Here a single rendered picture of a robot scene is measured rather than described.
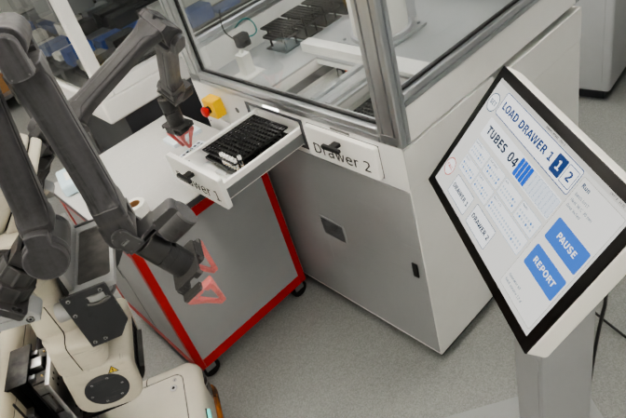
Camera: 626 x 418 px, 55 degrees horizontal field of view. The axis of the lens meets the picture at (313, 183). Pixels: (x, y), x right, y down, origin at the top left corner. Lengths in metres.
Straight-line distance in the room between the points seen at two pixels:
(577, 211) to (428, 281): 0.92
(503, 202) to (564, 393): 0.57
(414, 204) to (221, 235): 0.75
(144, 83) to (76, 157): 1.57
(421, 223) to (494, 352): 0.69
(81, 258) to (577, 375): 1.16
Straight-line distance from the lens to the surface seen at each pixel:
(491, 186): 1.23
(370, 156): 1.65
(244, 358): 2.46
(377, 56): 1.45
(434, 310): 2.02
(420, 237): 1.78
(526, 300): 1.09
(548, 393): 1.56
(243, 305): 2.34
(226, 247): 2.16
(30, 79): 1.00
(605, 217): 1.02
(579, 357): 1.49
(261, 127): 1.93
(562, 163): 1.11
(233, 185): 1.76
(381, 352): 2.31
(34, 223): 1.12
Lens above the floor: 1.84
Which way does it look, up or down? 36 degrees down
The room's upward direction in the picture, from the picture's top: 17 degrees counter-clockwise
